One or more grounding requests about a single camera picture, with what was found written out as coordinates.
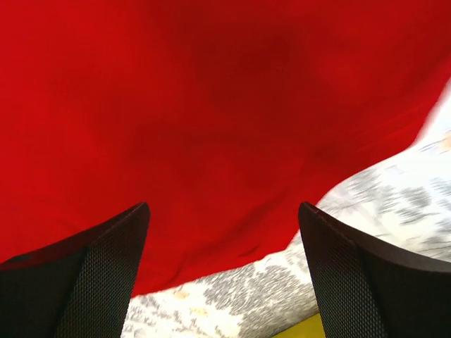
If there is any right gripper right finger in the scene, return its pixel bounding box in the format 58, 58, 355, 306
298, 202, 450, 338

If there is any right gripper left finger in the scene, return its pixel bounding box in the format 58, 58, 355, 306
1, 203, 150, 338

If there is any red t shirt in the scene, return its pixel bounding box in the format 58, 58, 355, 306
1, 1, 450, 294

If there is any floral table mat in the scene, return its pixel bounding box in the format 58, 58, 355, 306
121, 80, 451, 338

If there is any yellow plastic bin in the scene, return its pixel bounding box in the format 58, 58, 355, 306
273, 313, 326, 338

